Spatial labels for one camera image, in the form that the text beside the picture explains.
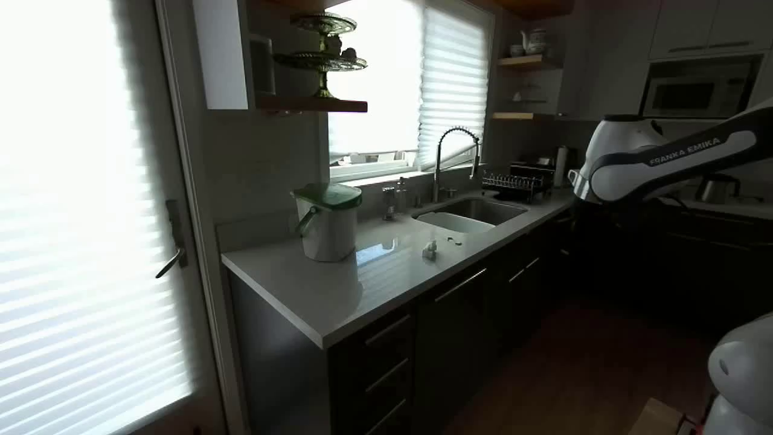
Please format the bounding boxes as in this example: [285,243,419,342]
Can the leftmost dark drawer stack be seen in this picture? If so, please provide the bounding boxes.
[327,307,413,435]

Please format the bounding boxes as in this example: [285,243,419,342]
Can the white bin with green lid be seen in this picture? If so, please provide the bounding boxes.
[292,184,361,264]

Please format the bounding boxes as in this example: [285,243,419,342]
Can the built-in microwave oven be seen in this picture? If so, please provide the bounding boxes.
[640,55,761,118]

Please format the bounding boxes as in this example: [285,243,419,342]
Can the dish rack with dishes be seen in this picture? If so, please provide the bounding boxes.
[480,167,551,200]

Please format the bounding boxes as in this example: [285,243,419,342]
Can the window blind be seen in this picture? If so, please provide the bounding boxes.
[417,3,490,167]

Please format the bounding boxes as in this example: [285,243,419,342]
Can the wooden wall shelf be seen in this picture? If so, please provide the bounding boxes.
[254,96,367,113]

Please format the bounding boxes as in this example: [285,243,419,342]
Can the white undermount sink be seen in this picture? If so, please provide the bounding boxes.
[414,196,521,233]

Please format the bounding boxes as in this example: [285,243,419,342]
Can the small metal countertop object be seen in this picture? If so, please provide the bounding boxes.
[422,239,440,260]

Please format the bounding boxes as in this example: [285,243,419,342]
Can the chrome kitchen faucet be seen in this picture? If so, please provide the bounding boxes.
[431,126,480,204]

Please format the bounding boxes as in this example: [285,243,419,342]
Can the right wooden shelves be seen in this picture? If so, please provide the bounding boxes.
[492,55,563,121]

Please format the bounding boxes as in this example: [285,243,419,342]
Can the soap dispenser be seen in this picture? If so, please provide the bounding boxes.
[382,184,402,223]

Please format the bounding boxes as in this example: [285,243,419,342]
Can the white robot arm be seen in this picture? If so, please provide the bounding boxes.
[570,98,773,435]

